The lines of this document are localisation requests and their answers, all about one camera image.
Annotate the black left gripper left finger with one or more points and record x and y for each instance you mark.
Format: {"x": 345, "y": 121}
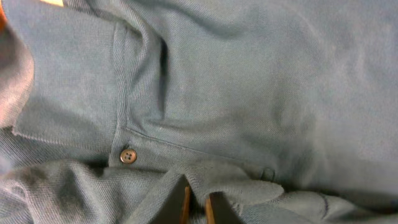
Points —
{"x": 176, "y": 208}

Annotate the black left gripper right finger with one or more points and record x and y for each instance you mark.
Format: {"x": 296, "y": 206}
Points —
{"x": 219, "y": 211}

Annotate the blue polo shirt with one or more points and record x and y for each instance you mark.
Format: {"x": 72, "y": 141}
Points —
{"x": 289, "y": 108}

